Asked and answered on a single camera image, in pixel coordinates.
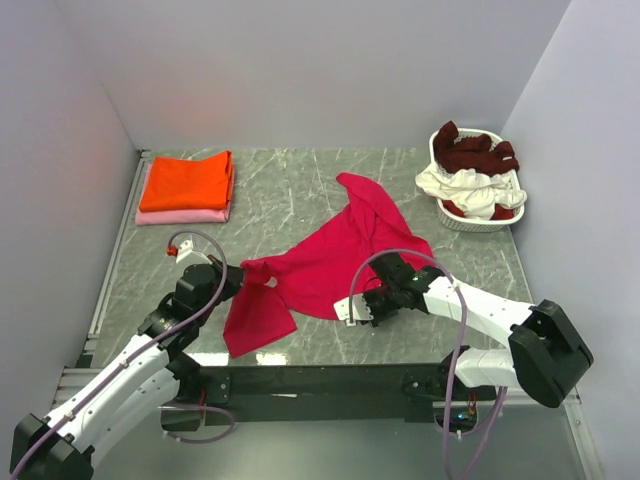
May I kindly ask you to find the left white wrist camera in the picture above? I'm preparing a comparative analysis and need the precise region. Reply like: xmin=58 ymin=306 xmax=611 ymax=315
xmin=166 ymin=240 xmax=211 ymax=265

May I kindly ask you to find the folded orange t shirt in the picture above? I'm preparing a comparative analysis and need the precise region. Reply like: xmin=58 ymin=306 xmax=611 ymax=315
xmin=139 ymin=150 xmax=234 ymax=213

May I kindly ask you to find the crimson pink t shirt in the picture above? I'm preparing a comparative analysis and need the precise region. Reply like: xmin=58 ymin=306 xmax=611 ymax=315
xmin=223 ymin=172 xmax=433 ymax=357

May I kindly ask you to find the dark maroon garment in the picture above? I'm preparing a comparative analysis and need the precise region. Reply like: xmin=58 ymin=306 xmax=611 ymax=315
xmin=433 ymin=121 xmax=520 ymax=177

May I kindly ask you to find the white crumpled garment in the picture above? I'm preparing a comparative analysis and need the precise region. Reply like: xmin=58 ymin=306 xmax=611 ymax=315
xmin=415 ymin=163 xmax=528 ymax=216

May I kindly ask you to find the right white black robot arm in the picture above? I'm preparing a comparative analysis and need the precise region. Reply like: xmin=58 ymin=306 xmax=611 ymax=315
xmin=273 ymin=249 xmax=594 ymax=408

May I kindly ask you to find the red garment in basket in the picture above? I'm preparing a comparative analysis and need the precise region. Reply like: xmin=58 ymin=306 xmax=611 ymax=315
xmin=442 ymin=200 xmax=514 ymax=221

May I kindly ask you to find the white plastic laundry basket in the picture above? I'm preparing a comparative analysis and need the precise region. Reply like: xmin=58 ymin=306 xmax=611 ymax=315
xmin=426 ymin=127 xmax=525 ymax=233

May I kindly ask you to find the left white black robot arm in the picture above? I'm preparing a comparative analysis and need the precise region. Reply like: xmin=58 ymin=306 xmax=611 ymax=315
xmin=10 ymin=255 xmax=245 ymax=479

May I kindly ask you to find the aluminium frame rail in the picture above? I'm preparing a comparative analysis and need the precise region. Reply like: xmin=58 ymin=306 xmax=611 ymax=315
xmin=27 ymin=148 xmax=201 ymax=480

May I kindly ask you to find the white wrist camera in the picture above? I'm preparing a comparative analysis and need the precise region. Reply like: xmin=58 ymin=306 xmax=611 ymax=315
xmin=333 ymin=294 xmax=373 ymax=327
xmin=166 ymin=240 xmax=211 ymax=265

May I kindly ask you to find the folded light pink t shirt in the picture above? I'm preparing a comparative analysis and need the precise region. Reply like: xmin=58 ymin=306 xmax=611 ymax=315
xmin=134 ymin=163 xmax=235 ymax=227

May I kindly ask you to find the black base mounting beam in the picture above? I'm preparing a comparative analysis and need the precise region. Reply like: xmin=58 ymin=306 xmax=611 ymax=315
xmin=159 ymin=364 xmax=481 ymax=432

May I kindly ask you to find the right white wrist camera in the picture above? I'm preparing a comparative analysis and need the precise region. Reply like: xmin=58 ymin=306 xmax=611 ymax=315
xmin=333 ymin=294 xmax=373 ymax=327

